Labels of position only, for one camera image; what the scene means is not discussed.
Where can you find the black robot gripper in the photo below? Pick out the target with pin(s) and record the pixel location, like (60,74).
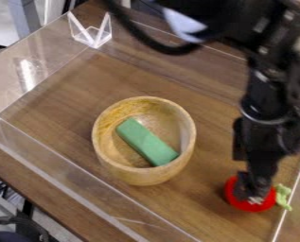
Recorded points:
(262,145)

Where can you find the red plush fruit green stem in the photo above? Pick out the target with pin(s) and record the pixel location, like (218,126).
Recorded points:
(276,197)

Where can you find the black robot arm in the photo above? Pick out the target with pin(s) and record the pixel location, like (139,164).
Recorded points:
(262,28)

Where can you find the green rectangular block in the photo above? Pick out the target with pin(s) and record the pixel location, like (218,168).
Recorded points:
(145,142)

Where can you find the round wooden bowl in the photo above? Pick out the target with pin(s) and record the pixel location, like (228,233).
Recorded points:
(167,121)

